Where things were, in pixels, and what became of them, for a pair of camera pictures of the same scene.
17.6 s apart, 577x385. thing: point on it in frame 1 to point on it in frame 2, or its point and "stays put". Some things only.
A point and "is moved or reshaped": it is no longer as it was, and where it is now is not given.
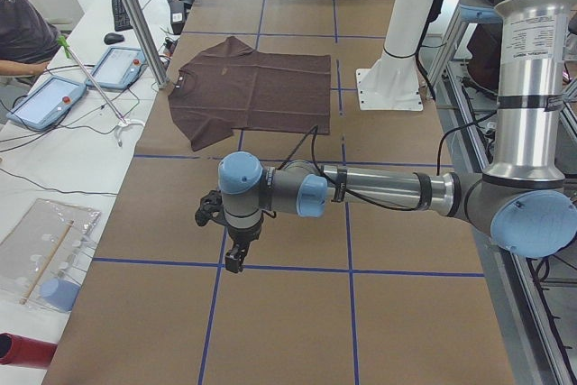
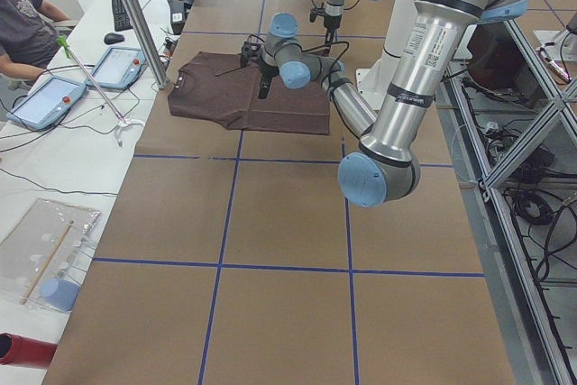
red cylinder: [22, 351] stays put
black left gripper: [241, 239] to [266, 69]
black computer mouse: [111, 39] stays put
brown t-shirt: [232, 87] is moved or reshaped
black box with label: [177, 13] stays put
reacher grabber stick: [123, 121] stays put
